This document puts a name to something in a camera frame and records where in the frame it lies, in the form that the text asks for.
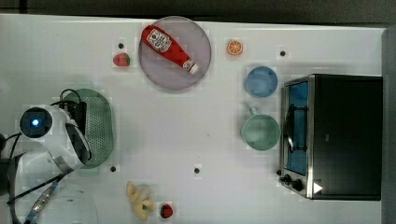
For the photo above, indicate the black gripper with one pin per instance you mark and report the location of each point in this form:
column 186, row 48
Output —
column 77, row 112

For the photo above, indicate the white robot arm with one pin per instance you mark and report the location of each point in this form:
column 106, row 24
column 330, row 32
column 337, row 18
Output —
column 40, row 190

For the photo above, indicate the red ketchup bottle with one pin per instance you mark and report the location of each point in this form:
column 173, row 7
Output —
column 165, row 45

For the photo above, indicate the yellow toy banana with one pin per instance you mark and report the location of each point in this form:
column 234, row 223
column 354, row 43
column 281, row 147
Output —
column 139, row 197

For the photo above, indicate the grey round plate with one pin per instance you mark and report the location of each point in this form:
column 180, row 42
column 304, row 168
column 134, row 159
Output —
column 193, row 39

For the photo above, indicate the small red strawberry toy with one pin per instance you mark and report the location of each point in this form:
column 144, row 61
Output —
column 166, row 211

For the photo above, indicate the orange slice toy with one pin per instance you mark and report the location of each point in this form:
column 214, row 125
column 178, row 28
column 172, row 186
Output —
column 235, row 47

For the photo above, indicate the green mug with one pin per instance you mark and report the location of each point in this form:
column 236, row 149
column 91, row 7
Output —
column 260, row 132

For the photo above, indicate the blue cup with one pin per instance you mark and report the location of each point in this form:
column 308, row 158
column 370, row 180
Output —
column 261, row 82

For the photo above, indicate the black toaster oven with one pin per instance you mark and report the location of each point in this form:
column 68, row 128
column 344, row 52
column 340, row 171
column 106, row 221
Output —
column 331, row 137

